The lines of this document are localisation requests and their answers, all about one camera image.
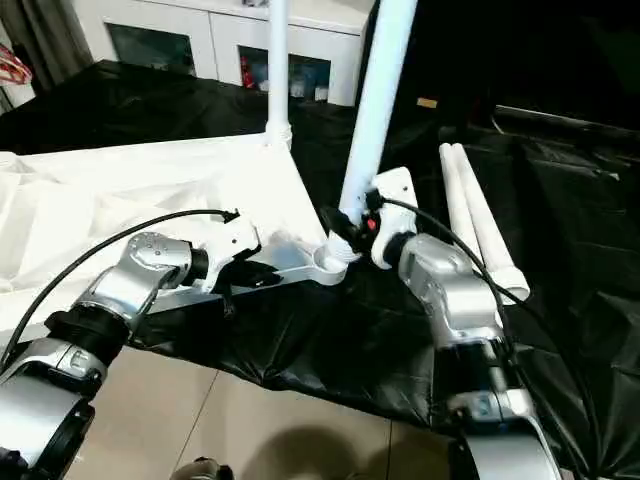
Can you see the red clothes hangers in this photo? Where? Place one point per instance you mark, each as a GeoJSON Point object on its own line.
{"type": "Point", "coordinates": [12, 65]}

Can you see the white cabinet with glass doors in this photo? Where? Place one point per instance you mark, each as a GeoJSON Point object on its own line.
{"type": "Point", "coordinates": [210, 30]}

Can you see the black plastic mat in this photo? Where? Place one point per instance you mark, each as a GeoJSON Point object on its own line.
{"type": "Point", "coordinates": [570, 220]}

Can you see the large black screen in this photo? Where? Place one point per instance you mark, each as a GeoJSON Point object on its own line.
{"type": "Point", "coordinates": [530, 50]}

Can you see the small tan label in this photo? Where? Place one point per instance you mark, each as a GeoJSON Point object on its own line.
{"type": "Point", "coordinates": [428, 102]}

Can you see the white plastic table top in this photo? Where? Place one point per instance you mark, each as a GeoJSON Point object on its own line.
{"type": "Point", "coordinates": [150, 190]}

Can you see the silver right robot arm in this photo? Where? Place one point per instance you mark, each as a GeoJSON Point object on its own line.
{"type": "Point", "coordinates": [460, 300]}

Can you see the white plastic table leg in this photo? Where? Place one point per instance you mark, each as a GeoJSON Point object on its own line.
{"type": "Point", "coordinates": [458, 200]}
{"type": "Point", "coordinates": [380, 100]}
{"type": "Point", "coordinates": [492, 235]}
{"type": "Point", "coordinates": [278, 60]}

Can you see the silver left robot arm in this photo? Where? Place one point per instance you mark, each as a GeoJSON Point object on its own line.
{"type": "Point", "coordinates": [110, 310]}

